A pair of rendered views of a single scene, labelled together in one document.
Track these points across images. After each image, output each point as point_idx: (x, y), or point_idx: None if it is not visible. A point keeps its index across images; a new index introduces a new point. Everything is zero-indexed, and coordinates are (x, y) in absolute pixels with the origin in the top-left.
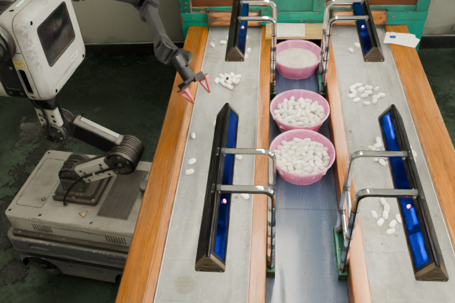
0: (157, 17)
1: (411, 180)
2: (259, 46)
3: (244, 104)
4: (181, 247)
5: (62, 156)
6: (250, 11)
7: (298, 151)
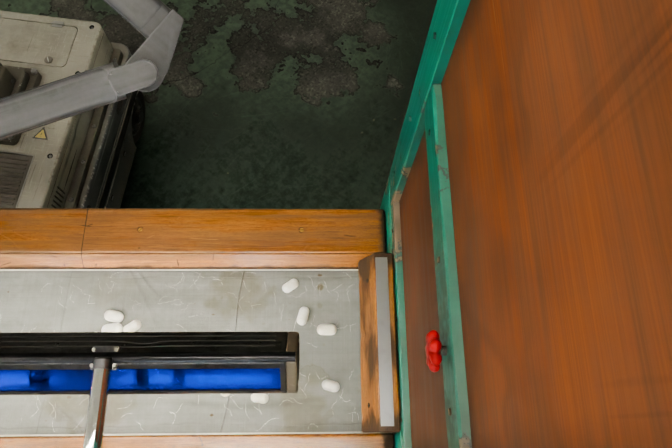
0: (54, 105)
1: None
2: (287, 430)
3: (7, 399)
4: None
5: (78, 51)
6: (387, 392)
7: None
